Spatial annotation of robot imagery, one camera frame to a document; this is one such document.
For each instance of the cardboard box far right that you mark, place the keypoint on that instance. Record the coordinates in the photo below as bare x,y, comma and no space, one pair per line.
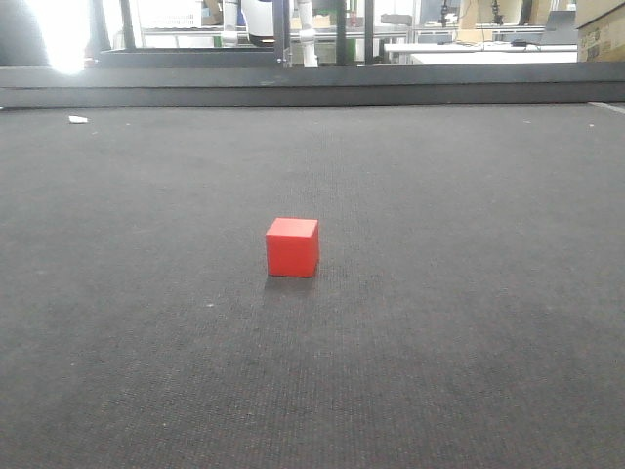
600,26

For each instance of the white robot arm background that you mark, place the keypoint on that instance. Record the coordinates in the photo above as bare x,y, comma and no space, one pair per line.
307,33

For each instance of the red magnetic cube block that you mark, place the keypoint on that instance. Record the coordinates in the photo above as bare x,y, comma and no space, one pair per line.
292,247

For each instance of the white paper scrap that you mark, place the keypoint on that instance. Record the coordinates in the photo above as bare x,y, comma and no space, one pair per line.
74,119

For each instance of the black metal frame cart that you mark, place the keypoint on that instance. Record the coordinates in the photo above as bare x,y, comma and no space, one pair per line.
222,34

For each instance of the dark grey fabric mat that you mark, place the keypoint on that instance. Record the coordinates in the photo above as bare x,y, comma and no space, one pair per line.
385,267

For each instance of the white background table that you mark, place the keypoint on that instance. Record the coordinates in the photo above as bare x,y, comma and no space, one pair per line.
481,53

